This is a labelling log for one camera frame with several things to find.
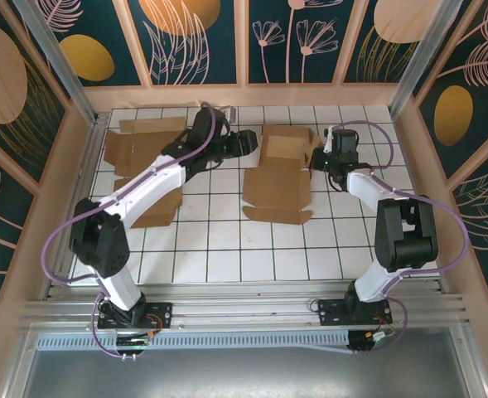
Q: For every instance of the brown cardboard box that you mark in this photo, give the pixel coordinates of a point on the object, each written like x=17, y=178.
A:
x=136, y=145
x=276, y=190

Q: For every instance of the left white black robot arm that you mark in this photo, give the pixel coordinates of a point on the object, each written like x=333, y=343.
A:
x=107, y=248

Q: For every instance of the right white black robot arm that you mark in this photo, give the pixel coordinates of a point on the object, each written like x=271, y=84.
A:
x=405, y=232

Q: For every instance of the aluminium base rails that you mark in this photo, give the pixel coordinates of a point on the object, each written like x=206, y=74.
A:
x=243, y=309

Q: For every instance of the grey metal sheet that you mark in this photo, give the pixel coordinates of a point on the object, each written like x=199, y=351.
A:
x=243, y=373

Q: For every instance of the aluminium side rail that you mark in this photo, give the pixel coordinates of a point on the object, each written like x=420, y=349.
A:
x=87, y=161

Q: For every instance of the right aluminium frame post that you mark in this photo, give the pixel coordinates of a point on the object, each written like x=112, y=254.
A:
x=423, y=62

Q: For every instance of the aluminium frame post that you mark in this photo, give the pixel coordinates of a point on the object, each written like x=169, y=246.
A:
x=58, y=62
x=423, y=62

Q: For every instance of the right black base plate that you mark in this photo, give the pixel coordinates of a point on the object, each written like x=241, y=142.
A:
x=330, y=313

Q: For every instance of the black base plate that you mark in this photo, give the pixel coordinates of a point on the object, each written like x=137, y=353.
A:
x=330, y=313
x=160, y=313

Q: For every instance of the left aluminium frame post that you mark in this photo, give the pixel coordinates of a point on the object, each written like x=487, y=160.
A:
x=58, y=62

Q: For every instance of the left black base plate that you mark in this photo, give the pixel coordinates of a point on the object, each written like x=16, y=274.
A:
x=160, y=313

